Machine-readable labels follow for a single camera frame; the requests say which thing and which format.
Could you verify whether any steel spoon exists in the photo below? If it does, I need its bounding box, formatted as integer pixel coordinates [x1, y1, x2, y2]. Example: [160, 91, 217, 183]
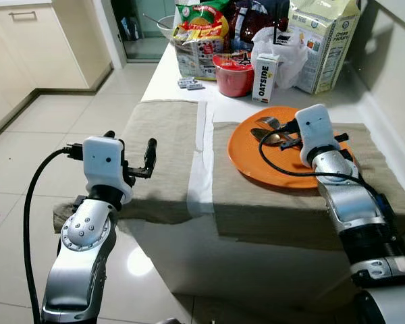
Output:
[250, 127, 288, 146]

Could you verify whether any beige linen placemat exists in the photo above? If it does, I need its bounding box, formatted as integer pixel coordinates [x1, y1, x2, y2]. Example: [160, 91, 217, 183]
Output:
[53, 100, 200, 234]
[211, 121, 405, 250]

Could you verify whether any orange round plate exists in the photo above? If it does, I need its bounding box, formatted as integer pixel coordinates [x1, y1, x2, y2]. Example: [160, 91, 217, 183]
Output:
[227, 106, 355, 190]

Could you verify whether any white Oatside carton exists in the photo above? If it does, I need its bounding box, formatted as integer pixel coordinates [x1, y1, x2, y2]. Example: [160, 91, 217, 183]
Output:
[252, 54, 279, 104]

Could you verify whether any silver blister pack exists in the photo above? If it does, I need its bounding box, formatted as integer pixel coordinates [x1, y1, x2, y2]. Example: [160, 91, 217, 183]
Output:
[178, 78, 205, 92]

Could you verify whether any red instant noodle bowl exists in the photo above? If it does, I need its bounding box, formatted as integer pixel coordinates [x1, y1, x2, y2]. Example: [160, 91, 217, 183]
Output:
[213, 54, 256, 99]

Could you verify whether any white plastic bag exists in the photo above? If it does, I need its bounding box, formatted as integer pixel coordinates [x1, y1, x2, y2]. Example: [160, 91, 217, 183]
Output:
[252, 27, 309, 90]

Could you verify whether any beige kitchen cabinet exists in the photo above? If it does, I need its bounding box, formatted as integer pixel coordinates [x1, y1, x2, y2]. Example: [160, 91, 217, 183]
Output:
[0, 0, 112, 139]

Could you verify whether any steel mixing bowl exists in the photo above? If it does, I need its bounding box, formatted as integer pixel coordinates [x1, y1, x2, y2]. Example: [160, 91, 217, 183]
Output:
[144, 13, 176, 41]

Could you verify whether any dark snack bag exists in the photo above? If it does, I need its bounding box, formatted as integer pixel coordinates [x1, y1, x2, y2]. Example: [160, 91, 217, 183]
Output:
[229, 0, 291, 51]

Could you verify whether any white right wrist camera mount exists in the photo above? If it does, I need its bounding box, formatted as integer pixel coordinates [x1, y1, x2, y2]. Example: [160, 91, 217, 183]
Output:
[294, 103, 342, 168]

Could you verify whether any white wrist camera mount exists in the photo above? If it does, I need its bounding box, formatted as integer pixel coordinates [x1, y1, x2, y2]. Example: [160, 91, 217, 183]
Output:
[82, 136, 134, 203]
[294, 103, 342, 168]

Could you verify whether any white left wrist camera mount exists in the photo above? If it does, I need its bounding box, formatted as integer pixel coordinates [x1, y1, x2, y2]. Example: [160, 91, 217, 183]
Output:
[82, 136, 134, 203]

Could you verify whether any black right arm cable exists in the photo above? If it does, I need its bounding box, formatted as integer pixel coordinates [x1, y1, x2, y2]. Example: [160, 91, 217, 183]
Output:
[259, 120, 392, 223]

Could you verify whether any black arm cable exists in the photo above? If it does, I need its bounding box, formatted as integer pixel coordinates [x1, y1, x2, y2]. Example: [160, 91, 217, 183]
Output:
[24, 143, 85, 324]
[259, 120, 392, 223]

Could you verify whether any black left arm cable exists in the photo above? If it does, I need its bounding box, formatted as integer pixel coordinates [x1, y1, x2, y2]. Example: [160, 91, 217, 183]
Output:
[24, 143, 85, 324]

